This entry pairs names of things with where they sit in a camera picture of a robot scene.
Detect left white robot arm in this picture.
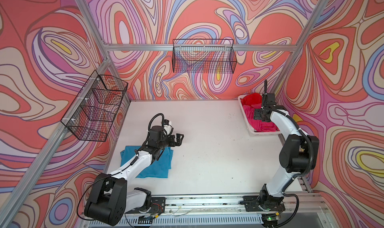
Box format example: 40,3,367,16
79,113,184,226

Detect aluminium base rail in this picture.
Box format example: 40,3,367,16
82,192,337,228

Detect white plastic laundry basket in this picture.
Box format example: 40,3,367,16
237,94,283,136

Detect red t shirt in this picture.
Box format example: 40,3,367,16
241,93,262,109

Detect black wire basket back wall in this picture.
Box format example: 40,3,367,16
172,38,238,74

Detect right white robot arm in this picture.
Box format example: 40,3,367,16
240,93,319,212

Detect aluminium frame profile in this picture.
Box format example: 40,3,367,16
0,0,340,228

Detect folded teal t shirt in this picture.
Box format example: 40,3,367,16
120,146,174,179

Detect magenta t shirt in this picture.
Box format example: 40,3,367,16
243,104,279,133

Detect black wire basket wall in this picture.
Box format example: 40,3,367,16
61,71,128,142
172,38,238,74

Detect black wire basket left wall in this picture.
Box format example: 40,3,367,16
61,71,128,142

